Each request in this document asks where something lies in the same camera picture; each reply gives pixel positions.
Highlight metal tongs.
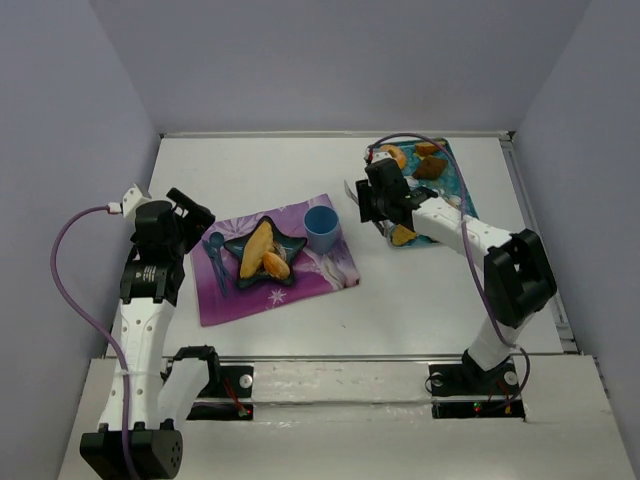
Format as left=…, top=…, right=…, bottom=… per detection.
left=343, top=180, right=390, bottom=238

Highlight long yellow bread loaf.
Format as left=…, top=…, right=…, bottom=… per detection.
left=240, top=221, right=274, bottom=279

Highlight small round bun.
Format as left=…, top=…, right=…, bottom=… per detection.
left=262, top=252, right=291, bottom=280

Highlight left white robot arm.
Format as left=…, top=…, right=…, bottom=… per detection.
left=79, top=187, right=220, bottom=479

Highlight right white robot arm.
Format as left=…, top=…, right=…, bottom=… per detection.
left=356, top=158, right=557, bottom=379

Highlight speckled bread slice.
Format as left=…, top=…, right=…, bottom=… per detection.
left=391, top=225, right=418, bottom=247

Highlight dark chocolate bread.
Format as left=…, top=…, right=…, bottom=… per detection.
left=412, top=155, right=448, bottom=180

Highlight brown bread wedge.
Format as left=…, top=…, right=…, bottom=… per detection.
left=414, top=141, right=446, bottom=157

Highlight orange glazed donut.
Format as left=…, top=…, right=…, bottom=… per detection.
left=379, top=144, right=407, bottom=169

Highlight blue plastic spoon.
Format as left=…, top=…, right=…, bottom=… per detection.
left=209, top=232, right=231, bottom=278

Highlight teal floral tray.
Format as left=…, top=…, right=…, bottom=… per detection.
left=373, top=139, right=478, bottom=217

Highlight blue plastic cup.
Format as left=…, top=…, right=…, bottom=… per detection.
left=303, top=205, right=339, bottom=255

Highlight teal star-shaped plate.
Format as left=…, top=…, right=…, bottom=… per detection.
left=224, top=216, right=307, bottom=290

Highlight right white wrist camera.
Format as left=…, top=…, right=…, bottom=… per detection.
left=366, top=150, right=398, bottom=169

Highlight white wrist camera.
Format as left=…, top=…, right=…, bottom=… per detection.
left=107, top=184, right=152, bottom=223
left=366, top=150, right=398, bottom=169

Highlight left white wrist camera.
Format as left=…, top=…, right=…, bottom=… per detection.
left=107, top=184, right=152, bottom=223

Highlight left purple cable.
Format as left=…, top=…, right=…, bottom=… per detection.
left=49, top=205, right=140, bottom=480

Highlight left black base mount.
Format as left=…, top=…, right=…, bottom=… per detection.
left=187, top=364, right=255, bottom=422

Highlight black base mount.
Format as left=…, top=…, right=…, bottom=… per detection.
left=424, top=360, right=526, bottom=420
left=187, top=364, right=255, bottom=422

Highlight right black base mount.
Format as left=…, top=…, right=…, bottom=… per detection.
left=424, top=360, right=526, bottom=420

